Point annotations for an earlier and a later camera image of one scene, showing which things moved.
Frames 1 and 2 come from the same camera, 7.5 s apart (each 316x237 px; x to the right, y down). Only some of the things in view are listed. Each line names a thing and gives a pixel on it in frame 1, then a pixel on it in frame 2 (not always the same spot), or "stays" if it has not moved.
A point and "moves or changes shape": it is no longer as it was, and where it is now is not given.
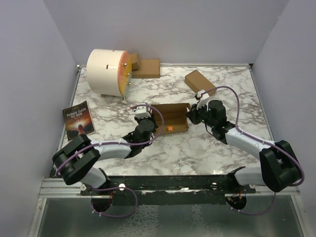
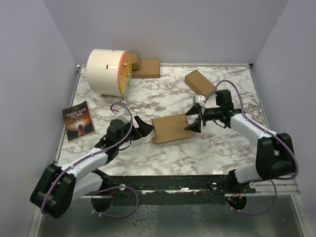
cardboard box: x=175 y=117 moves or changes shape
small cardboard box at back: x=135 y=60 stays
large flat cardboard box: x=148 y=68 stays
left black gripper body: x=138 y=120 → x=133 y=135
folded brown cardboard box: x=197 y=81 stays
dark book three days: x=78 y=120 stays
